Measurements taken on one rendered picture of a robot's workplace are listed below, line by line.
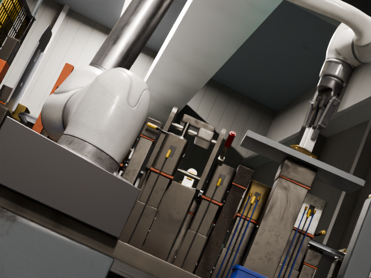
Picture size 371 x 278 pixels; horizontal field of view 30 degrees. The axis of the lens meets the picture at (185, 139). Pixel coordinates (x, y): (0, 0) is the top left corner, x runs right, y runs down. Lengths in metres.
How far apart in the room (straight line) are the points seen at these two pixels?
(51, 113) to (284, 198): 0.71
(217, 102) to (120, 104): 9.28
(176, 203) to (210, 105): 8.78
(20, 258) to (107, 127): 0.35
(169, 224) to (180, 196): 0.09
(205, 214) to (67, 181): 0.73
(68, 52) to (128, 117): 9.14
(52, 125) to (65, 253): 0.43
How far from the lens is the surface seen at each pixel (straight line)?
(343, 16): 2.01
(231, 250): 2.14
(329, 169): 2.02
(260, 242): 1.98
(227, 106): 10.89
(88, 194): 1.45
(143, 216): 2.01
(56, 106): 1.78
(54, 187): 1.45
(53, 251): 1.47
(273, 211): 1.99
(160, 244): 2.06
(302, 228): 2.16
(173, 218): 2.07
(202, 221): 2.09
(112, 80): 1.63
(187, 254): 2.08
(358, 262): 2.04
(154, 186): 2.02
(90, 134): 1.58
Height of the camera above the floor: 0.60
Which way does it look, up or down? 14 degrees up
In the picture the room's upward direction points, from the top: 24 degrees clockwise
